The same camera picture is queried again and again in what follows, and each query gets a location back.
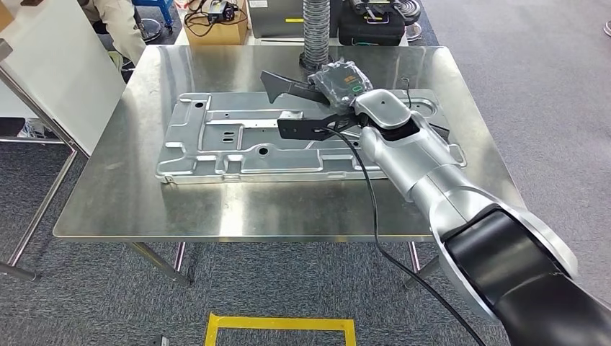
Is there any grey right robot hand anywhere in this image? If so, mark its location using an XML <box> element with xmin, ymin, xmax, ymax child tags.
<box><xmin>308</xmin><ymin>58</ymin><xmax>374</xmax><ymax>115</ymax></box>

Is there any black plastic car part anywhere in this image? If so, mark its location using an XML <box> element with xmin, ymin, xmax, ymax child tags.
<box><xmin>259</xmin><ymin>70</ymin><xmax>452</xmax><ymax>144</ymax></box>

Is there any stainless steel workbench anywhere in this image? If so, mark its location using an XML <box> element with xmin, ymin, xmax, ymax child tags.
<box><xmin>52</xmin><ymin>45</ymin><xmax>527</xmax><ymax>290</ymax></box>

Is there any black tool case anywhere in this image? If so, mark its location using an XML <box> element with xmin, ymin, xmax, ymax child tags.
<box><xmin>337</xmin><ymin>0</ymin><xmax>408</xmax><ymax>48</ymax></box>

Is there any chrome round disc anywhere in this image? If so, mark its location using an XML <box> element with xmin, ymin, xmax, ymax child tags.
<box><xmin>404</xmin><ymin>21</ymin><xmax>424</xmax><ymax>43</ymax></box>

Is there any grey metal box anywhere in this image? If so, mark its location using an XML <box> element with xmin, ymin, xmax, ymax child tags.
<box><xmin>246</xmin><ymin>0</ymin><xmax>306</xmax><ymax>40</ymax></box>

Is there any stamped metal panel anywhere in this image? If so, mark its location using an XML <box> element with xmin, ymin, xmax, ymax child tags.
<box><xmin>155</xmin><ymin>88</ymin><xmax>468</xmax><ymax>186</ymax></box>

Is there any cardboard box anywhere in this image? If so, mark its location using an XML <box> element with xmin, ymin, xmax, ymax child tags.
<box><xmin>182</xmin><ymin>0</ymin><xmax>250</xmax><ymax>48</ymax></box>

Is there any chrome round stool base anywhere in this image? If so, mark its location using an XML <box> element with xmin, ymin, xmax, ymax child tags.
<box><xmin>139</xmin><ymin>18</ymin><xmax>164</xmax><ymax>43</ymax></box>

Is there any person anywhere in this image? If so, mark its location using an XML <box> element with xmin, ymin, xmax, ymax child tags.
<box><xmin>76</xmin><ymin>0</ymin><xmax>147</xmax><ymax>67</ymax></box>

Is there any person's white shoe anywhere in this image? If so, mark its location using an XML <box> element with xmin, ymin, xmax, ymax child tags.
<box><xmin>18</xmin><ymin>118</ymin><xmax>50</xmax><ymax>141</ymax></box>

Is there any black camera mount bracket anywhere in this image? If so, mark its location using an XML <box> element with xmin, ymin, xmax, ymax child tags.
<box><xmin>277</xmin><ymin>112</ymin><xmax>365</xmax><ymax>142</ymax></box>

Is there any grey ribbed hose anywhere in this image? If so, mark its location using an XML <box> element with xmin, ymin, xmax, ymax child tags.
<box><xmin>298</xmin><ymin>0</ymin><xmax>334</xmax><ymax>73</ymax></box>

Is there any thin black wire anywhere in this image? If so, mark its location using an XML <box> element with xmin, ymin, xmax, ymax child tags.
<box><xmin>400</xmin><ymin>76</ymin><xmax>414</xmax><ymax>110</ymax></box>

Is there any black power adapter with cables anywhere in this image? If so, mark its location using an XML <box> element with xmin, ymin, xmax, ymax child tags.
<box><xmin>183</xmin><ymin>0</ymin><xmax>248</xmax><ymax>38</ymax></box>

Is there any blue stool frame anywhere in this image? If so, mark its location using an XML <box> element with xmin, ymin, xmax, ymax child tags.
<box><xmin>131</xmin><ymin>0</ymin><xmax>176</xmax><ymax>29</ymax></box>

